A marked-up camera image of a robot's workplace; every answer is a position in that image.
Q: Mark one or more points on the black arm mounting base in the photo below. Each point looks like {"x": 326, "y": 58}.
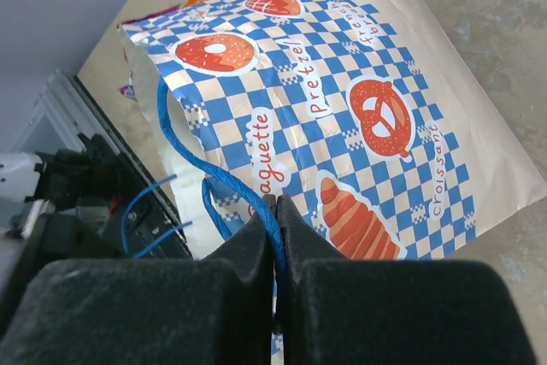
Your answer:
{"x": 101, "y": 207}

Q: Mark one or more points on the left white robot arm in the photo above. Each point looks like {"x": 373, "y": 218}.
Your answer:
{"x": 20, "y": 175}

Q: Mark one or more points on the blue checkered paper bag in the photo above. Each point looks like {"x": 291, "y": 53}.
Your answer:
{"x": 361, "y": 111}

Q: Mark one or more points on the aluminium rail frame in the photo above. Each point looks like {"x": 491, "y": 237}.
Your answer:
{"x": 56, "y": 120}

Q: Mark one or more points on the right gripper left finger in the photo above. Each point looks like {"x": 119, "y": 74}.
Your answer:
{"x": 72, "y": 298}

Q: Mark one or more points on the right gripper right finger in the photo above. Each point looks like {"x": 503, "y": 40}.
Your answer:
{"x": 339, "y": 311}

